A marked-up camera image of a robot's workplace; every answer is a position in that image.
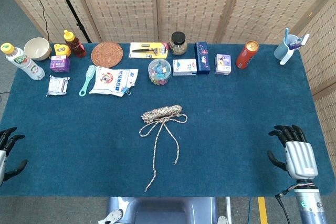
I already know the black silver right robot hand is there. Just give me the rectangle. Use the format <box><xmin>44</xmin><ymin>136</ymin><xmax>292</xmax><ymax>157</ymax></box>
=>
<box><xmin>267</xmin><ymin>124</ymin><xmax>319</xmax><ymax>182</ymax></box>

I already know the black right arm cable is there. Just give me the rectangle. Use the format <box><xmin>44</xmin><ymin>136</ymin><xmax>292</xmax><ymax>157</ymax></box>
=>
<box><xmin>275</xmin><ymin>185</ymin><xmax>296</xmax><ymax>224</ymax></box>

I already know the white drink bottle yellow cap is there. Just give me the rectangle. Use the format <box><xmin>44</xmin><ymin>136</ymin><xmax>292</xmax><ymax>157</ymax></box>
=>
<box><xmin>0</xmin><ymin>42</ymin><xmax>46</xmax><ymax>81</ymax></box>

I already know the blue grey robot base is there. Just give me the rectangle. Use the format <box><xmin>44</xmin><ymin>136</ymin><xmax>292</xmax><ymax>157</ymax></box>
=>
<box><xmin>98</xmin><ymin>196</ymin><xmax>229</xmax><ymax>224</ymax></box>

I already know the white foil snack packet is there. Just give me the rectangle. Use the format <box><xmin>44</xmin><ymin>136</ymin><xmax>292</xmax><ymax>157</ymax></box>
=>
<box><xmin>46</xmin><ymin>75</ymin><xmax>70</xmax><ymax>97</ymax></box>

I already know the thin black hanging cable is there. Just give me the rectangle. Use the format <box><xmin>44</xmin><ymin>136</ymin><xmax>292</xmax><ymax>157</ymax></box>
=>
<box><xmin>26</xmin><ymin>0</ymin><xmax>50</xmax><ymax>44</ymax></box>

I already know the round woven rattan coaster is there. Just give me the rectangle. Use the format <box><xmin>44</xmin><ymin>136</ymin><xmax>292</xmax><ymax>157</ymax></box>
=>
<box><xmin>91</xmin><ymin>41</ymin><xmax>124</xmax><ymax>69</ymax></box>

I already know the honey bottle yellow cap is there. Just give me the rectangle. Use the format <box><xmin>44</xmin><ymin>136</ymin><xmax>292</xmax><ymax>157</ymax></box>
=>
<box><xmin>63</xmin><ymin>29</ymin><xmax>87</xmax><ymax>58</ymax></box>

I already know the speckled braided rope bundle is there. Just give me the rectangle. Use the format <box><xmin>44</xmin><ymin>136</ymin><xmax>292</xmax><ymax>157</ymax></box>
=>
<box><xmin>138</xmin><ymin>104</ymin><xmax>188</xmax><ymax>193</ymax></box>

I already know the dark blue tall box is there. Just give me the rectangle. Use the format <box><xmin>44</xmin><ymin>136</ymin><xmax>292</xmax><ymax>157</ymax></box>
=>
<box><xmin>194</xmin><ymin>41</ymin><xmax>211</xmax><ymax>75</ymax></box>

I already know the clear tub of coloured clips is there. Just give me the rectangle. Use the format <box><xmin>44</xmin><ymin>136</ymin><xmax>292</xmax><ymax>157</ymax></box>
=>
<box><xmin>148</xmin><ymin>59</ymin><xmax>172</xmax><ymax>86</ymax></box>

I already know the yellow tape measure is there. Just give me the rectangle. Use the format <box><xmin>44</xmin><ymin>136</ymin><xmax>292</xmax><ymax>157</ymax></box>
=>
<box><xmin>54</xmin><ymin>43</ymin><xmax>71</xmax><ymax>57</ymax></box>

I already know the white sugar bag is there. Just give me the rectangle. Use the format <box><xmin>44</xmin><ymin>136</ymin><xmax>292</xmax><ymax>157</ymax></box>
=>
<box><xmin>89</xmin><ymin>66</ymin><xmax>139</xmax><ymax>98</ymax></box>

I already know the razor in yellow package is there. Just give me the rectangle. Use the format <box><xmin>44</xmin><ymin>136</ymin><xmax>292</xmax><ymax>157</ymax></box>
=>
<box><xmin>129</xmin><ymin>41</ymin><xmax>170</xmax><ymax>59</ymax></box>

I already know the mint green brush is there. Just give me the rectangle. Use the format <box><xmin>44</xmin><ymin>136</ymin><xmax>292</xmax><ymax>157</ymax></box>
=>
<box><xmin>79</xmin><ymin>65</ymin><xmax>97</xmax><ymax>97</ymax></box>

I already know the dark blue table carpet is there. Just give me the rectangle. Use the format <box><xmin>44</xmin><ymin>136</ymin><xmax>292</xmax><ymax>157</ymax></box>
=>
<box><xmin>0</xmin><ymin>42</ymin><xmax>336</xmax><ymax>198</ymax></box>

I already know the black tripod stand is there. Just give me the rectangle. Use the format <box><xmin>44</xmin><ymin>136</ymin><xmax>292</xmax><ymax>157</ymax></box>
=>
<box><xmin>50</xmin><ymin>0</ymin><xmax>92</xmax><ymax>43</ymax></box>

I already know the light blue cup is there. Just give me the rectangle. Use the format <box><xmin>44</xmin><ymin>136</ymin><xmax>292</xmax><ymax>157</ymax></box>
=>
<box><xmin>274</xmin><ymin>34</ymin><xmax>300</xmax><ymax>61</ymax></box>

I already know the glass jar black lid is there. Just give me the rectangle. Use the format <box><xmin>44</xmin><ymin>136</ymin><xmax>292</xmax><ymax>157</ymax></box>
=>
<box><xmin>169</xmin><ymin>31</ymin><xmax>188</xmax><ymax>56</ymax></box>

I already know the small purple box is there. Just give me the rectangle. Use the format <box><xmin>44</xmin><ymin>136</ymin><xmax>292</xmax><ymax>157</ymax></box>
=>
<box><xmin>49</xmin><ymin>55</ymin><xmax>71</xmax><ymax>73</ymax></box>

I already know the white and blue box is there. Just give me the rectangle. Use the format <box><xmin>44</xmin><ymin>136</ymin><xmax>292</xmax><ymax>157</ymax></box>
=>
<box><xmin>172</xmin><ymin>59</ymin><xmax>197</xmax><ymax>77</ymax></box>

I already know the red drink can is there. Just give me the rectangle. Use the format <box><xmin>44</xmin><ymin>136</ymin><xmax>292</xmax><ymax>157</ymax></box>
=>
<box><xmin>235</xmin><ymin>40</ymin><xmax>260</xmax><ymax>69</ymax></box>

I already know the beige bowl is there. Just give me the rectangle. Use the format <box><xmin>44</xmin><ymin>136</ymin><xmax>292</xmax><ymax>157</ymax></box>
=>
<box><xmin>23</xmin><ymin>37</ymin><xmax>52</xmax><ymax>61</ymax></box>

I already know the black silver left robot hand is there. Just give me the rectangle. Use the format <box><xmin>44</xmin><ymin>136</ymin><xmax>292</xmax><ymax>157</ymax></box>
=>
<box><xmin>0</xmin><ymin>126</ymin><xmax>28</xmax><ymax>187</ymax></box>

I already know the purple and white box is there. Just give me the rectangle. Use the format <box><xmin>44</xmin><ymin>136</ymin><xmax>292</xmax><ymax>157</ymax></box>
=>
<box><xmin>215</xmin><ymin>54</ymin><xmax>232</xmax><ymax>75</ymax></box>

